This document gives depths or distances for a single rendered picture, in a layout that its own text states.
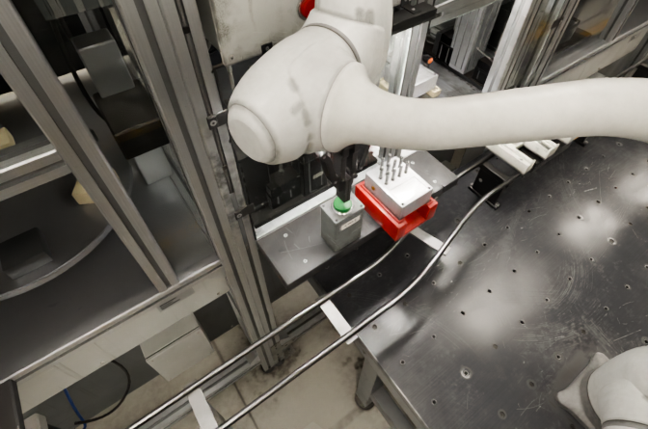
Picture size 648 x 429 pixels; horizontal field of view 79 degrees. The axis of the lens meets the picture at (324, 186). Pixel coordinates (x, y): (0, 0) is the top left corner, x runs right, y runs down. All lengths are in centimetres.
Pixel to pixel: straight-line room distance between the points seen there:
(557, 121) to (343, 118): 21
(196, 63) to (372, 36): 25
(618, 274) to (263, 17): 118
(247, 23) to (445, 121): 32
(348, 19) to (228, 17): 17
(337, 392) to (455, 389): 74
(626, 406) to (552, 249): 51
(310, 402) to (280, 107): 145
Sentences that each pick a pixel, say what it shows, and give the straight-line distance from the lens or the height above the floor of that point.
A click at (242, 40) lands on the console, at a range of 60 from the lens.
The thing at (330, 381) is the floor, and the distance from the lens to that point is 174.
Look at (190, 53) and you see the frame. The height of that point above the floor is 140.
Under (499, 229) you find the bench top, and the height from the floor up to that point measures 68.
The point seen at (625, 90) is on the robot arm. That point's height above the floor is 146.
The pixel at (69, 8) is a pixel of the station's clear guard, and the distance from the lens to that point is 56.
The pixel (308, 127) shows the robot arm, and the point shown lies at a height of 142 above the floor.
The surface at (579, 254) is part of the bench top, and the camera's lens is 140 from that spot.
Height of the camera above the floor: 169
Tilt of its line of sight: 50 degrees down
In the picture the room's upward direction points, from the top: straight up
